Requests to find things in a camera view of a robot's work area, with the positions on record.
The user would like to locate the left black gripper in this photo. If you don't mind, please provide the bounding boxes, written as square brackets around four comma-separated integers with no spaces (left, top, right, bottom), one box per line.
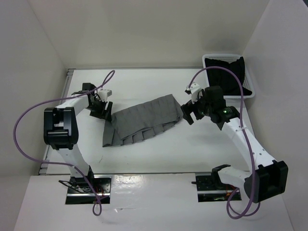
[86,98,113,121]

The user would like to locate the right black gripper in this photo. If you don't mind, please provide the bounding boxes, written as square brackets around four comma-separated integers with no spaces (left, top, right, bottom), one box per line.
[181,89,213,125]

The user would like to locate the grey pleated skirt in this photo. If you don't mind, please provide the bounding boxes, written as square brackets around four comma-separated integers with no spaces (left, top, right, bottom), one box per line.
[103,94,183,147]

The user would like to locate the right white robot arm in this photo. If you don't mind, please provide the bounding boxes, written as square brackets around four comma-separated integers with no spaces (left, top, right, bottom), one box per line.
[181,83,288,203]

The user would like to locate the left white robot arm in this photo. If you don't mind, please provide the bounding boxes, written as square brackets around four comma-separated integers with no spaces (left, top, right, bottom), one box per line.
[43,83,113,193]

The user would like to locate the black skirt in basket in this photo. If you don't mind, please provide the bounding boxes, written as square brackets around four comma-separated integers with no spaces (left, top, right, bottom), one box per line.
[205,56,252,96]

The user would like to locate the white plastic laundry basket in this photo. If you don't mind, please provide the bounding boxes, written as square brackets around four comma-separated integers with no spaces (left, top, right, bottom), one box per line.
[202,53,255,99]

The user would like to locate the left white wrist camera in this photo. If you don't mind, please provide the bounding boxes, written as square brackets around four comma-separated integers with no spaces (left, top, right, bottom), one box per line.
[98,89,112,102]

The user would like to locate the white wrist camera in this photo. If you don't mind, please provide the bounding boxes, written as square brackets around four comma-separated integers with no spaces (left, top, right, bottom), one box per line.
[98,89,112,102]
[185,82,202,103]

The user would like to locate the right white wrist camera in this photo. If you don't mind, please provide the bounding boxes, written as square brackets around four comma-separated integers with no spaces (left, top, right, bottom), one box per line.
[185,82,202,103]

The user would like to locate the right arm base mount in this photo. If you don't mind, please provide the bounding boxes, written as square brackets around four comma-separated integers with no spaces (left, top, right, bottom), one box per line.
[191,173,235,202]

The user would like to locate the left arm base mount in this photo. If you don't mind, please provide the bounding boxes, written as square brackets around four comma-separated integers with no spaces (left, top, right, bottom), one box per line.
[58,175,112,205]

